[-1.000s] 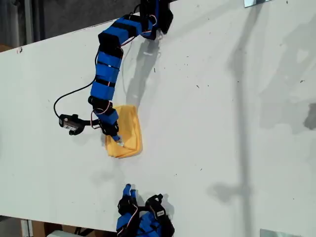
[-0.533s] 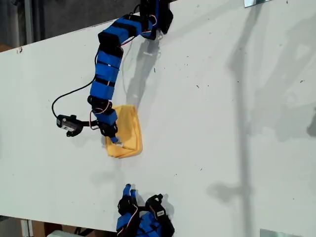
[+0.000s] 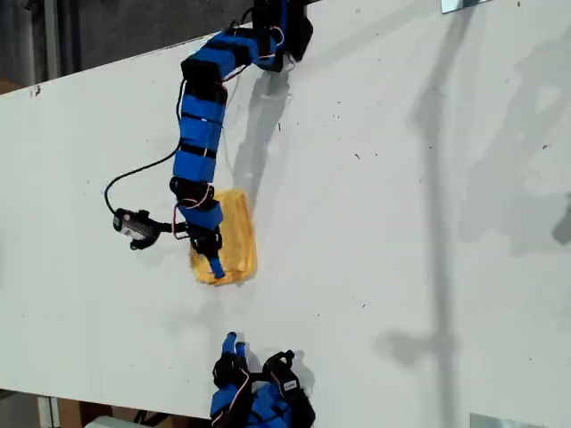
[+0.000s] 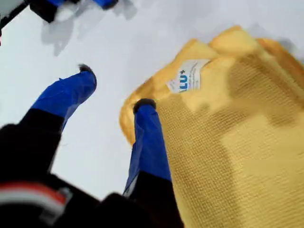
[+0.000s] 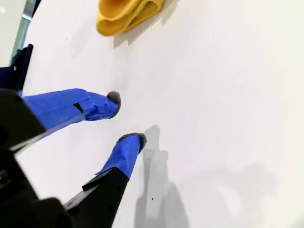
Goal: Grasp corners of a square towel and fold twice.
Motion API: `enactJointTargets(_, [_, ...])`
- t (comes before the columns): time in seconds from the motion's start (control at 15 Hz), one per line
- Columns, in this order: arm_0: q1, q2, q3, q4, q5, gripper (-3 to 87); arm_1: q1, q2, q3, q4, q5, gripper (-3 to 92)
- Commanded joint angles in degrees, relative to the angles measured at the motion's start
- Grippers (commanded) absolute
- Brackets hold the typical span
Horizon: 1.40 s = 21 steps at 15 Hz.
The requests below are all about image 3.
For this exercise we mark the camera black stalk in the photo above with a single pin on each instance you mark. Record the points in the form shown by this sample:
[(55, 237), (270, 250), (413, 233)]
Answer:
[(258, 377), (171, 228)]

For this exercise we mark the brown cardboard box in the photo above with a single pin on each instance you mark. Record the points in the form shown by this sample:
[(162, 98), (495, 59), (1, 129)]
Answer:
[(9, 87)]

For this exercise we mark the yellow square towel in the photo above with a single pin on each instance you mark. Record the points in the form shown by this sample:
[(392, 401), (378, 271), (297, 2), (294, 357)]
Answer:
[(238, 241)]

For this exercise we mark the white box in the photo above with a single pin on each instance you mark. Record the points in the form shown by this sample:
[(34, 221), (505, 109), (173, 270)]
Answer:
[(109, 422)]

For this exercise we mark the grey metal post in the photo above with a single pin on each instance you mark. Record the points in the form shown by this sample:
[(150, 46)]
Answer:
[(51, 40)]

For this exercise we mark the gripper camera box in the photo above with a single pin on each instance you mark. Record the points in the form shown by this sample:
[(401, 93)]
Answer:
[(283, 373), (134, 226)]

